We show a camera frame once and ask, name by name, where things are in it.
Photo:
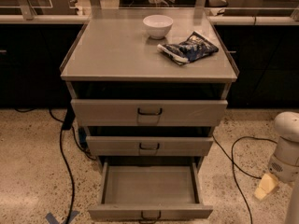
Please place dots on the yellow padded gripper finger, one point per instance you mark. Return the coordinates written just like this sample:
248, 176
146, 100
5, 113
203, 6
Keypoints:
267, 186

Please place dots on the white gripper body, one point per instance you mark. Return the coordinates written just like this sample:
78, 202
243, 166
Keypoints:
284, 168

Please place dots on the grey bottom drawer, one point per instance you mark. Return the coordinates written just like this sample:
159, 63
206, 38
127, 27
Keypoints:
149, 193

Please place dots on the grey drawer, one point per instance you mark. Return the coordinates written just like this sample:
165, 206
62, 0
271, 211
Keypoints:
148, 112
149, 193
148, 146

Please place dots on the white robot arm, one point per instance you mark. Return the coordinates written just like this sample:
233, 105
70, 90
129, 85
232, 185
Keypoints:
287, 126

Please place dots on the grey metal drawer cabinet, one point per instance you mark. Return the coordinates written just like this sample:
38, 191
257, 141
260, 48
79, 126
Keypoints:
115, 59

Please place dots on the grey middle drawer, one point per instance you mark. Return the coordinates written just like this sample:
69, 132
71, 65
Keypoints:
148, 146

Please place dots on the grey top drawer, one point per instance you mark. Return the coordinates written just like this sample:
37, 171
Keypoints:
148, 112

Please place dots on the black counter cabinet right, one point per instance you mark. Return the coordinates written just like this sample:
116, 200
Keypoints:
266, 52

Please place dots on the black counter cabinet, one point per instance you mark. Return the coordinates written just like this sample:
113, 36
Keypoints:
30, 58
266, 52

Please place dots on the blue white snack bag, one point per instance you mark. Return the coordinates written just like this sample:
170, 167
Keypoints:
194, 48

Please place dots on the white ceramic bowl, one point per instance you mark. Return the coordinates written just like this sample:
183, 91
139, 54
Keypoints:
158, 26

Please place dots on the black counter cabinet left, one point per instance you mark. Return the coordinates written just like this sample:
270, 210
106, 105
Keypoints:
30, 58

